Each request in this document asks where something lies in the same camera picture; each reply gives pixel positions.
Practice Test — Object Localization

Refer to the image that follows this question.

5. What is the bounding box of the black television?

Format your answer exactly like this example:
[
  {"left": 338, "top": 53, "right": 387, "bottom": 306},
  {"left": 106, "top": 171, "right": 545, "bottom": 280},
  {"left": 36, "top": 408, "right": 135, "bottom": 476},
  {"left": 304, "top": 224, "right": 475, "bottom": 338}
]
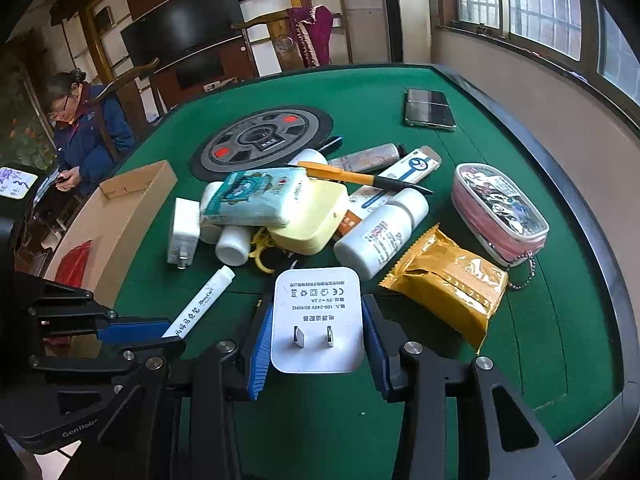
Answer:
[{"left": 120, "top": 0, "right": 246, "bottom": 78}]

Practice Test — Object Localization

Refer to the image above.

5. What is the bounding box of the white sign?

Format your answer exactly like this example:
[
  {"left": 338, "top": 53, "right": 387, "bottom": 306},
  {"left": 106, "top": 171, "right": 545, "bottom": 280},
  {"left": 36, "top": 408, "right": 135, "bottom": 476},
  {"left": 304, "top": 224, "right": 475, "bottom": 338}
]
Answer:
[{"left": 0, "top": 166, "right": 39, "bottom": 201}]

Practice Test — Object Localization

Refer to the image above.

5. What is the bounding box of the small white bottle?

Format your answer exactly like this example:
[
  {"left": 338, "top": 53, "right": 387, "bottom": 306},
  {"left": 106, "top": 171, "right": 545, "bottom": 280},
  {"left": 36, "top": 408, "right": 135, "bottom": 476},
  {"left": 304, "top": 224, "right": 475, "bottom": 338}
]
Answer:
[{"left": 215, "top": 225, "right": 251, "bottom": 267}]

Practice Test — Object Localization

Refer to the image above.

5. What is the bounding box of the white bottle red label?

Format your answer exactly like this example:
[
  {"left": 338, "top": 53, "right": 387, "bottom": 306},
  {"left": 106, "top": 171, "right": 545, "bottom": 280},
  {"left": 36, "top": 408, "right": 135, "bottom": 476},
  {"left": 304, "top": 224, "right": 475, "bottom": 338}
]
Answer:
[{"left": 199, "top": 181, "right": 226, "bottom": 243}]

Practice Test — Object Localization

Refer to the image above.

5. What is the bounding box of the round table control panel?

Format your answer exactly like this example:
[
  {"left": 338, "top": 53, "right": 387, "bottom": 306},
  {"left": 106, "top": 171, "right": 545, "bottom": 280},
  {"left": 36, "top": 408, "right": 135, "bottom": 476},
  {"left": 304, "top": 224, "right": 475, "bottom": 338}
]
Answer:
[{"left": 189, "top": 105, "right": 334, "bottom": 183}]

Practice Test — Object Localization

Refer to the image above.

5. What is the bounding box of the white ointment tube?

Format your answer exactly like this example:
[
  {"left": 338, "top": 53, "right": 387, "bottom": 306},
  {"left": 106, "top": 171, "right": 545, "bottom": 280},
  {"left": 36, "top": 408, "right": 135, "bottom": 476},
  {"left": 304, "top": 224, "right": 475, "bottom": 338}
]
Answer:
[{"left": 161, "top": 266, "right": 236, "bottom": 339}]

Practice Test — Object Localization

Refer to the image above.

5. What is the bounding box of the white power adapter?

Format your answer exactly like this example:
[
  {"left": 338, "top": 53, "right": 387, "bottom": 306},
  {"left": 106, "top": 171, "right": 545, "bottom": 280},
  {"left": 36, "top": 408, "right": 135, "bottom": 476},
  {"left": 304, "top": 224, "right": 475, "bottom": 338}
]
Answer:
[{"left": 270, "top": 267, "right": 365, "bottom": 375}]

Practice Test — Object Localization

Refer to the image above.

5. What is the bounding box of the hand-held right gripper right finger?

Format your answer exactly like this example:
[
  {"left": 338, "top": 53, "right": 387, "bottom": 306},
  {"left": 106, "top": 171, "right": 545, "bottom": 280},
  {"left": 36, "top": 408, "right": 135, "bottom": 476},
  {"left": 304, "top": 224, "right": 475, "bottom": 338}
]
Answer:
[{"left": 361, "top": 294, "right": 576, "bottom": 480}]

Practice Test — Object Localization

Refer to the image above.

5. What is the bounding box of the large white bottle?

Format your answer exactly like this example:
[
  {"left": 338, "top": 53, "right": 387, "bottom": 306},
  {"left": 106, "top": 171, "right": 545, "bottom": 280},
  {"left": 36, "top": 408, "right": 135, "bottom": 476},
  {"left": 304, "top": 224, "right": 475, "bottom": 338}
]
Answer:
[{"left": 333, "top": 187, "right": 430, "bottom": 281}]

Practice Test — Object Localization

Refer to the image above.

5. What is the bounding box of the red packet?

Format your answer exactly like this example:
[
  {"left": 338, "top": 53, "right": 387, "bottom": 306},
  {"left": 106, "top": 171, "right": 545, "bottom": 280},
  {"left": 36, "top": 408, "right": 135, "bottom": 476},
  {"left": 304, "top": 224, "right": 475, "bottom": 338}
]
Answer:
[{"left": 54, "top": 240, "right": 93, "bottom": 288}]

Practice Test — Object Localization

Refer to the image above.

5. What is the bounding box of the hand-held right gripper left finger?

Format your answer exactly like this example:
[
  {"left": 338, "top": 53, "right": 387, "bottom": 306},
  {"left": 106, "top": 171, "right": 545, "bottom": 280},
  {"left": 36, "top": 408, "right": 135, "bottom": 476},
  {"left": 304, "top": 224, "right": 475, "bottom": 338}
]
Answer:
[{"left": 65, "top": 301, "right": 276, "bottom": 480}]

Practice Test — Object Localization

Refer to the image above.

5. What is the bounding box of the purple cloth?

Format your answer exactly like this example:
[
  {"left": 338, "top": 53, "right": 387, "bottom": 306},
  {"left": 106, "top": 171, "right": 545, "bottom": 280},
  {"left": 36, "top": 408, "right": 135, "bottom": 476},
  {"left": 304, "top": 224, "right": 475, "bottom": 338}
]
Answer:
[{"left": 286, "top": 5, "right": 334, "bottom": 68}]

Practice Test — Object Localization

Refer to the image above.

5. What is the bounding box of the pale yellow case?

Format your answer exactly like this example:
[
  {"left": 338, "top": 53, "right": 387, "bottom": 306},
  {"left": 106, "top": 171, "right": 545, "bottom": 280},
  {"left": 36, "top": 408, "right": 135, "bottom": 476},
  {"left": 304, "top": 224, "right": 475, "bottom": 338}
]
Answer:
[{"left": 267, "top": 180, "right": 349, "bottom": 256}]

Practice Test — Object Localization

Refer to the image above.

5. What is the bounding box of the gold snack packet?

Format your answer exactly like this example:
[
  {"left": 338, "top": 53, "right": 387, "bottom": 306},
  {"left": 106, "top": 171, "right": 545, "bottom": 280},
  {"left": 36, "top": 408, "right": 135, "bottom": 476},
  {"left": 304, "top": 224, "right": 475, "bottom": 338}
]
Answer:
[{"left": 378, "top": 224, "right": 510, "bottom": 356}]

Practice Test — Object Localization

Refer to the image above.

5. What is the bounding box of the wooden chair with cloth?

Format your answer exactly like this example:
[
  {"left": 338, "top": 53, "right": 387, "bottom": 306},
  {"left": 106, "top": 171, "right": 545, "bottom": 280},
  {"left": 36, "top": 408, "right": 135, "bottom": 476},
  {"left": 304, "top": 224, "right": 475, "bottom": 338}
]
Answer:
[{"left": 231, "top": 7, "right": 346, "bottom": 76}]

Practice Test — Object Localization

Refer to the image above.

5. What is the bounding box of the silver tube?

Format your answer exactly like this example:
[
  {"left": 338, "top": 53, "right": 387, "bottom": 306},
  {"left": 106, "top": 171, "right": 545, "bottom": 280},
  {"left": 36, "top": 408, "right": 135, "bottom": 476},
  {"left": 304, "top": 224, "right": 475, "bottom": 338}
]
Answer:
[{"left": 327, "top": 143, "right": 407, "bottom": 173}]

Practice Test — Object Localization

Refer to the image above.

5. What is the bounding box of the small black screen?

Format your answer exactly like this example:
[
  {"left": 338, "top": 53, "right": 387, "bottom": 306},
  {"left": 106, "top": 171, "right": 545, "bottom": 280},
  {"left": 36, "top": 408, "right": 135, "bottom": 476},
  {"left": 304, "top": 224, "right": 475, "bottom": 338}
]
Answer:
[{"left": 175, "top": 52, "right": 226, "bottom": 91}]

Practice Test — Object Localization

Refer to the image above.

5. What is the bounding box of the wooden armchair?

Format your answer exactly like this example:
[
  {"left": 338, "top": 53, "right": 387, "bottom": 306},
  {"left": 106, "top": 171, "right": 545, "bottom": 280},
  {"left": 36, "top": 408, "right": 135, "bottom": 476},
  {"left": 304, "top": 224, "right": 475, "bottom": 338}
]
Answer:
[{"left": 87, "top": 57, "right": 166, "bottom": 161}]

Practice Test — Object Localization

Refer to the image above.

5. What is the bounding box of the window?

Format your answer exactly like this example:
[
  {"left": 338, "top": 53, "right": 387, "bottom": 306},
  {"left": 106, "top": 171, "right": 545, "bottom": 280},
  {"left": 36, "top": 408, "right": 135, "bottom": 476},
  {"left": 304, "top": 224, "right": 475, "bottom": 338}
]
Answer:
[{"left": 450, "top": 0, "right": 640, "bottom": 106}]

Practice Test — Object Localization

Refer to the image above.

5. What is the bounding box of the white blue long box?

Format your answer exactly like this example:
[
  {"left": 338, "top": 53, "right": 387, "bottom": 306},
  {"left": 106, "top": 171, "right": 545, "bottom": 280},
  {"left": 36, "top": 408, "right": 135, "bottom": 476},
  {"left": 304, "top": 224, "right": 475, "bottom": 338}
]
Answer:
[{"left": 347, "top": 146, "right": 442, "bottom": 221}]

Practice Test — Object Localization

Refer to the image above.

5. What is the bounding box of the pink clear pouch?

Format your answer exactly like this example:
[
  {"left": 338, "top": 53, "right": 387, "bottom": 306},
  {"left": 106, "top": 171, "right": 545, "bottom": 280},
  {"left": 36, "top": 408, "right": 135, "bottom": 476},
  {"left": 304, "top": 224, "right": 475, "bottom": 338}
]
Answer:
[{"left": 451, "top": 162, "right": 551, "bottom": 291}]

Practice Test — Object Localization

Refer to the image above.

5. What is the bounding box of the teal tissue pack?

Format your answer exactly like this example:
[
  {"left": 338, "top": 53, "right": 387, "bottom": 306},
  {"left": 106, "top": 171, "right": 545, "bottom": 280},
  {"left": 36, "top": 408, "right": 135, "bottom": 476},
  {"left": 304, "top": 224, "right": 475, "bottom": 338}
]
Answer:
[{"left": 200, "top": 167, "right": 312, "bottom": 227}]

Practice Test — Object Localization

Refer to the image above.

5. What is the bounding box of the black smartphone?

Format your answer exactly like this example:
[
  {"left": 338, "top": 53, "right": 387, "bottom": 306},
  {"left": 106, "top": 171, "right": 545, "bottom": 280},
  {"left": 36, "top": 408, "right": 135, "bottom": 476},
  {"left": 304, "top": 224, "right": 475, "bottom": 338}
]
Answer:
[{"left": 404, "top": 87, "right": 457, "bottom": 132}]

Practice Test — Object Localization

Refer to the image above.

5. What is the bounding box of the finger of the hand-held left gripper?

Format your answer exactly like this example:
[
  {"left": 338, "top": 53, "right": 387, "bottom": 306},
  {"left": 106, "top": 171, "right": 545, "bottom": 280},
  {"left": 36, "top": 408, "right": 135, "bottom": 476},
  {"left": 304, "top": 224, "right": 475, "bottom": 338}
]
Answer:
[
  {"left": 30, "top": 337, "right": 187, "bottom": 377},
  {"left": 30, "top": 304, "right": 172, "bottom": 347}
]

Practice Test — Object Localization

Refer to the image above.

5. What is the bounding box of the black marker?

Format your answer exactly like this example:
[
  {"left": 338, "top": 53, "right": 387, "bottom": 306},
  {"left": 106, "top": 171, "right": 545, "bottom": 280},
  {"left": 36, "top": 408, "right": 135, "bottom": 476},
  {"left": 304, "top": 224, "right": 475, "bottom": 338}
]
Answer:
[{"left": 315, "top": 135, "right": 345, "bottom": 156}]

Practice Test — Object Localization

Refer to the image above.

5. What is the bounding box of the small orange box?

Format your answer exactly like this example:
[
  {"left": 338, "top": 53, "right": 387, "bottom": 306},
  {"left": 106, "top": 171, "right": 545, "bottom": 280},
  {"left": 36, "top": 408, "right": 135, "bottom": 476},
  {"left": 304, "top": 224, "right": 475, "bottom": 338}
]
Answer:
[{"left": 336, "top": 210, "right": 363, "bottom": 240}]

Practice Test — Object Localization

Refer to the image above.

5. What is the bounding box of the cardboard box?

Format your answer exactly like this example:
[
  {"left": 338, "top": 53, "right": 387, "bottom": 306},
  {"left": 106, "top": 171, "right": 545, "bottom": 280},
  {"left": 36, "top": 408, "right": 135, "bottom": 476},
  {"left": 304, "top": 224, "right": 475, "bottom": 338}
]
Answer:
[{"left": 42, "top": 160, "right": 179, "bottom": 311}]

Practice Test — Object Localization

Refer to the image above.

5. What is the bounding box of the white charger plug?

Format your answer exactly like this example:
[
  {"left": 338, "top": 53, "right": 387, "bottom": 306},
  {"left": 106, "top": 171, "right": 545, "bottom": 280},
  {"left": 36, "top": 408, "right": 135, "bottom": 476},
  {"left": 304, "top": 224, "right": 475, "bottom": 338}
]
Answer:
[{"left": 166, "top": 197, "right": 202, "bottom": 268}]

